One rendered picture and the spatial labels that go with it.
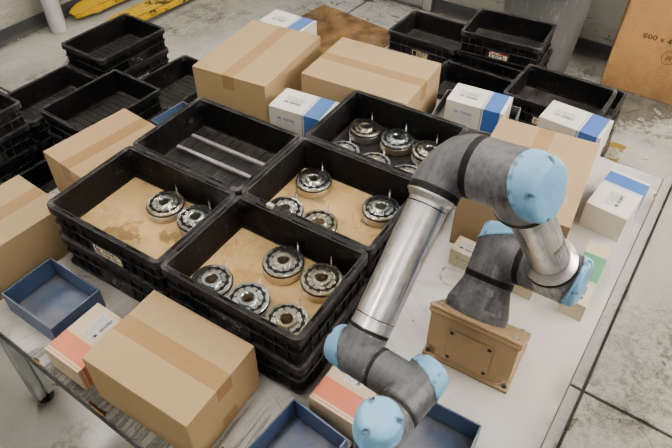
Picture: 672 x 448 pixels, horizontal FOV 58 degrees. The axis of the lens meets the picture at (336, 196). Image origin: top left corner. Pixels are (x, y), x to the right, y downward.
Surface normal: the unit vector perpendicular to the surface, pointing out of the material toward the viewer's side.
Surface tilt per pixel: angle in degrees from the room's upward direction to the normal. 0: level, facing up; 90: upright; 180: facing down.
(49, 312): 0
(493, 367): 90
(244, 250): 0
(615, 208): 0
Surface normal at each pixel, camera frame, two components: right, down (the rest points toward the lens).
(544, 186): 0.67, 0.25
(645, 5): -0.55, 0.38
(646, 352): 0.00, -0.74
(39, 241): 0.80, 0.40
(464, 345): -0.52, 0.57
